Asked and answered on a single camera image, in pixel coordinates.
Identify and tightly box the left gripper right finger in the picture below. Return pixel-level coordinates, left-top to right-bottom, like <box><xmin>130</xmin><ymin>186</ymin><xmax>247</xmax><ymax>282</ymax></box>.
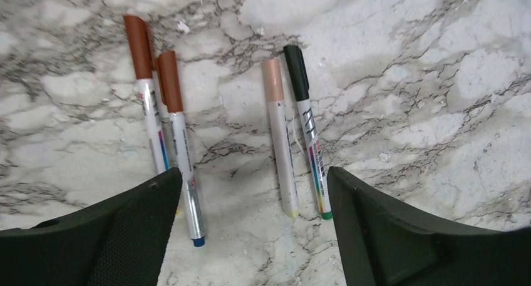
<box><xmin>327</xmin><ymin>166</ymin><xmax>530</xmax><ymax>285</ymax></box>

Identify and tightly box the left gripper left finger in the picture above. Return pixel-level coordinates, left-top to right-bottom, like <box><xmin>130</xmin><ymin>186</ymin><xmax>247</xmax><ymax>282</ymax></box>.
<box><xmin>1</xmin><ymin>168</ymin><xmax>182</xmax><ymax>285</ymax></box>

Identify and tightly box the white marker black tip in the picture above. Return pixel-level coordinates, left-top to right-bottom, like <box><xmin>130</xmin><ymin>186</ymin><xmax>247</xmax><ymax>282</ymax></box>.
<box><xmin>169</xmin><ymin>112</ymin><xmax>205</xmax><ymax>247</ymax></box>

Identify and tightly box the white pen green end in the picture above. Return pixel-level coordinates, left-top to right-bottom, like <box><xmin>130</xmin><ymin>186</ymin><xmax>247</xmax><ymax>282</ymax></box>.
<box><xmin>297</xmin><ymin>99</ymin><xmax>333</xmax><ymax>220</ymax></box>

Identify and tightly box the white marker yellow end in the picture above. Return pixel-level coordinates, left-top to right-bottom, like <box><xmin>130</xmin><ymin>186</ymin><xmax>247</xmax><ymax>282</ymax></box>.
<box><xmin>137</xmin><ymin>78</ymin><xmax>170</xmax><ymax>174</ymax></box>

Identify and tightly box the white pen orange band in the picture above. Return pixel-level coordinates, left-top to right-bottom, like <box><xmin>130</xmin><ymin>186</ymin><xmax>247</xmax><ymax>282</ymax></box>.
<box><xmin>267</xmin><ymin>101</ymin><xmax>299</xmax><ymax>218</ymax></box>

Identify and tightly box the brown pen cap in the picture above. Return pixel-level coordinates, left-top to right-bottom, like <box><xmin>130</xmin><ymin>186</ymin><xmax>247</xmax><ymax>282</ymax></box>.
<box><xmin>123</xmin><ymin>15</ymin><xmax>156</xmax><ymax>79</ymax></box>
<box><xmin>157</xmin><ymin>51</ymin><xmax>183</xmax><ymax>113</ymax></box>

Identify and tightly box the black pen cap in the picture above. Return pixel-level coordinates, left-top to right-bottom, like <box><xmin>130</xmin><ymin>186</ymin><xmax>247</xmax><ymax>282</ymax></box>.
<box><xmin>283</xmin><ymin>45</ymin><xmax>309</xmax><ymax>101</ymax></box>

